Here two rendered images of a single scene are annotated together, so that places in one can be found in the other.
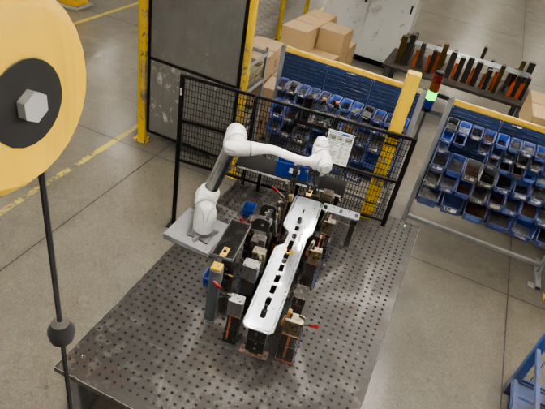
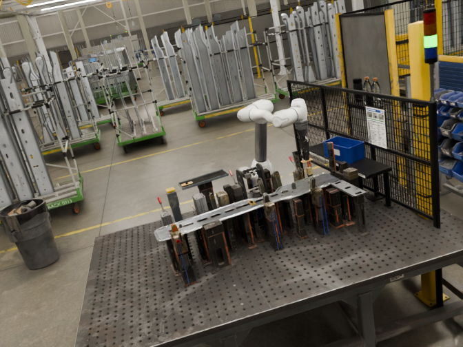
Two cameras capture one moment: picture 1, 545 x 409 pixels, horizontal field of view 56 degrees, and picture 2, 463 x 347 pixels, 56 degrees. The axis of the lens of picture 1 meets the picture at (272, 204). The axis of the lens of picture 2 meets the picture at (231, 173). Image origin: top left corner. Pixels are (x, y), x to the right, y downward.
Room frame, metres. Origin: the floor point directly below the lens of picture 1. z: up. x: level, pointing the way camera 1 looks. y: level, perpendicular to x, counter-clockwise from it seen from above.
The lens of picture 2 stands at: (1.32, -2.66, 2.28)
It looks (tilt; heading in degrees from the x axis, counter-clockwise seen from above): 20 degrees down; 65
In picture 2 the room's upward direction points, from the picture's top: 12 degrees counter-clockwise
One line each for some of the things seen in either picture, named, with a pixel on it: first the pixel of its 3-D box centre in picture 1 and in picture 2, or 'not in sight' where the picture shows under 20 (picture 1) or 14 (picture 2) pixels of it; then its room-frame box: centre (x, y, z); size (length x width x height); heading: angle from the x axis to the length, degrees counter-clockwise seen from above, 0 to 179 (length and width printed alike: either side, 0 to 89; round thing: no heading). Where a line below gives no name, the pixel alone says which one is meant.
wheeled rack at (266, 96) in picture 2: not in sight; (227, 78); (5.86, 6.26, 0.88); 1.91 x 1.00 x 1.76; 160
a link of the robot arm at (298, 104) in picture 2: (320, 148); (297, 110); (3.03, -0.24, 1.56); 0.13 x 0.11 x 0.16; 12
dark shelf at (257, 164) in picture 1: (291, 174); (343, 158); (3.50, -0.10, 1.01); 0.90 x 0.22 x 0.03; 81
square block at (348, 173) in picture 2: (323, 209); (352, 191); (3.30, -0.40, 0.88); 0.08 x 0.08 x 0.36; 81
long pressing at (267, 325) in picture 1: (288, 254); (249, 204); (2.56, -0.17, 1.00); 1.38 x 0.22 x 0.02; 171
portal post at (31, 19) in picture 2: not in sight; (48, 73); (2.70, 11.40, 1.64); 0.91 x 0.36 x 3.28; 73
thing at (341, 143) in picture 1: (337, 147); (377, 127); (3.58, -0.42, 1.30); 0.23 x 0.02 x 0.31; 81
